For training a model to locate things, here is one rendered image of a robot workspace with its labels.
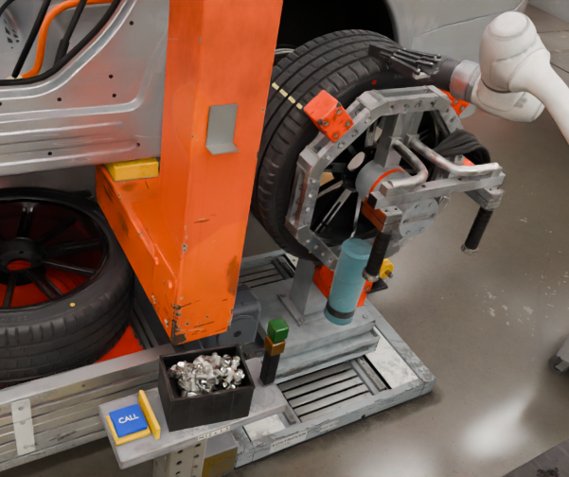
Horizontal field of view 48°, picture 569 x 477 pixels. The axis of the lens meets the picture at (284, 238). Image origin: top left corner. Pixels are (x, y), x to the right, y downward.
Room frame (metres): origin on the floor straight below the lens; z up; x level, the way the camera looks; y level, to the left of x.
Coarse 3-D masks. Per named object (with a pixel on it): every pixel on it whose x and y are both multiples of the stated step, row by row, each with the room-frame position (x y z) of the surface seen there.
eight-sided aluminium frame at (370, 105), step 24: (360, 96) 1.49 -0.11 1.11; (384, 96) 1.52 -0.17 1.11; (408, 96) 1.52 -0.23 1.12; (432, 96) 1.56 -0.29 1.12; (360, 120) 1.43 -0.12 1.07; (456, 120) 1.62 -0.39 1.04; (312, 144) 1.42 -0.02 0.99; (336, 144) 1.39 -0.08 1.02; (312, 168) 1.36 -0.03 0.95; (312, 192) 1.37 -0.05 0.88; (288, 216) 1.40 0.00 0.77; (312, 240) 1.39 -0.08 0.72; (408, 240) 1.61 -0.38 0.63
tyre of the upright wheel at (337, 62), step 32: (352, 32) 1.74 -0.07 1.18; (288, 64) 1.61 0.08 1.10; (320, 64) 1.57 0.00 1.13; (352, 64) 1.55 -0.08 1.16; (384, 64) 1.56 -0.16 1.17; (288, 96) 1.52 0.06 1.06; (352, 96) 1.51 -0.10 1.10; (288, 128) 1.44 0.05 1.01; (288, 160) 1.42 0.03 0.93; (256, 192) 1.44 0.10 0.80; (288, 192) 1.43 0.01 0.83
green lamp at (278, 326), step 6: (282, 318) 1.13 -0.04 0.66; (270, 324) 1.11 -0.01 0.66; (276, 324) 1.11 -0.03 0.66; (282, 324) 1.11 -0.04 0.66; (270, 330) 1.10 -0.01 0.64; (276, 330) 1.09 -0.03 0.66; (282, 330) 1.09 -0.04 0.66; (288, 330) 1.10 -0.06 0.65; (270, 336) 1.10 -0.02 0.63; (276, 336) 1.09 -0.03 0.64; (282, 336) 1.10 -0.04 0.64
